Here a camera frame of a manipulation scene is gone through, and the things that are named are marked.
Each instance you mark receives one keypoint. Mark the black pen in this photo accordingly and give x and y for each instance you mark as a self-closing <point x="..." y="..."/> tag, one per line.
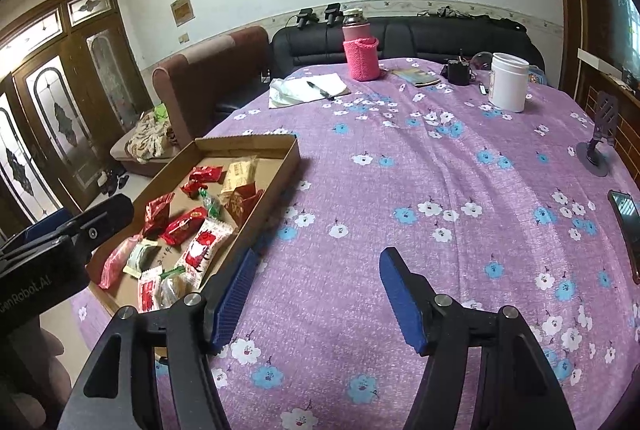
<point x="324" y="94"/>

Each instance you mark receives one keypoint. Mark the wooden glass double door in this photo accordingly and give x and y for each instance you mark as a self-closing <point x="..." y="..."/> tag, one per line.
<point x="70" y="89"/>

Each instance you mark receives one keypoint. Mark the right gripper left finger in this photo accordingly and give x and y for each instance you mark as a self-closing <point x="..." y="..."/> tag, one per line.
<point x="225" y="293"/>

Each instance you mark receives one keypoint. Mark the shallow cardboard box tray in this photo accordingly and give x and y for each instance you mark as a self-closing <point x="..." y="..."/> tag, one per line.
<point x="206" y="205"/>

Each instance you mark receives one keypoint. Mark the small black cup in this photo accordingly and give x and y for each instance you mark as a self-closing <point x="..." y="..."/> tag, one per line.
<point x="457" y="72"/>

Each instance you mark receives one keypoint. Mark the pink sleeved thermos bottle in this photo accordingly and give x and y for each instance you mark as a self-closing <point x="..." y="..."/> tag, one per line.
<point x="360" y="46"/>

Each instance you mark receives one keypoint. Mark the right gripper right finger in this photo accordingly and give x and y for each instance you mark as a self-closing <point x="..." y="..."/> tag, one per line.
<point x="412" y="300"/>

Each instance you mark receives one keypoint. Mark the purple floral tablecloth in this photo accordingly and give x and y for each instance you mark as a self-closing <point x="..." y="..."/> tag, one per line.
<point x="493" y="208"/>

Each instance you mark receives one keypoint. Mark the yellow biscuit packet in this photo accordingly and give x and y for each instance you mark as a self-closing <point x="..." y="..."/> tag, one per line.
<point x="240" y="172"/>

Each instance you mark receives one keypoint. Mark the red oval snack packet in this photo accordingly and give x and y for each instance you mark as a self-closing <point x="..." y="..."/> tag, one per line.
<point x="184" y="227"/>

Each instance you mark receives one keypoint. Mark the dark red triangular packet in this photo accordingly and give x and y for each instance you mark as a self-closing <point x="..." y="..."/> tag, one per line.
<point x="242" y="201"/>

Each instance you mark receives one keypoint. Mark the red candy wrapper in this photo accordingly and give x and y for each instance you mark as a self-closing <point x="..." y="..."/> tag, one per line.
<point x="206" y="174"/>

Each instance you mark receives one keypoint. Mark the small white red sachet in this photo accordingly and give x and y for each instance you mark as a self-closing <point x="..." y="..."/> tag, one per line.
<point x="148" y="288"/>

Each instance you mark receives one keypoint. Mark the white plastic jar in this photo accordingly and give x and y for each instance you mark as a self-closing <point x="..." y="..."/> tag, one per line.
<point x="508" y="82"/>

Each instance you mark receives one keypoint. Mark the black phone stand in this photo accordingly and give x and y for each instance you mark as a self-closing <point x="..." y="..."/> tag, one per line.
<point x="604" y="130"/>

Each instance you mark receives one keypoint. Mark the black smartphone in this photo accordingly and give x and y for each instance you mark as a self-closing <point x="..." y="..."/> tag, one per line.
<point x="627" y="216"/>

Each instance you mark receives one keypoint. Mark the green edged clear packet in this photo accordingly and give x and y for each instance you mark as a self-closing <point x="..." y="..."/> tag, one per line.
<point x="173" y="286"/>

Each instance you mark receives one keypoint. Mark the black leather sofa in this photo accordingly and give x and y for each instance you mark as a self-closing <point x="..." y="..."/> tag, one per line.
<point x="433" y="38"/>

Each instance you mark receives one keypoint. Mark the patterned blanket on chair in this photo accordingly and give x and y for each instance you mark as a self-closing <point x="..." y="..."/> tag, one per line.
<point x="153" y="136"/>

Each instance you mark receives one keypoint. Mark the pink snack packet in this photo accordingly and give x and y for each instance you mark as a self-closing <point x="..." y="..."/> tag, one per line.
<point x="115" y="262"/>

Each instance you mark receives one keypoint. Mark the white red snack packet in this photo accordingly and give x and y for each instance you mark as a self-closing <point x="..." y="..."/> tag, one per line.
<point x="199" y="254"/>

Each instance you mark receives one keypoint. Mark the brown armchair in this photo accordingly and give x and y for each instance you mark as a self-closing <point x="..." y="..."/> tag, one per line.
<point x="201" y="86"/>

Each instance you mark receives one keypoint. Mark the white notebook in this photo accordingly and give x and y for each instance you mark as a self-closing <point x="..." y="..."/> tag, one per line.
<point x="284" y="93"/>

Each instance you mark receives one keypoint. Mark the colourful booklet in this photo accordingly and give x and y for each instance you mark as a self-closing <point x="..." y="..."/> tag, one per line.
<point x="417" y="78"/>

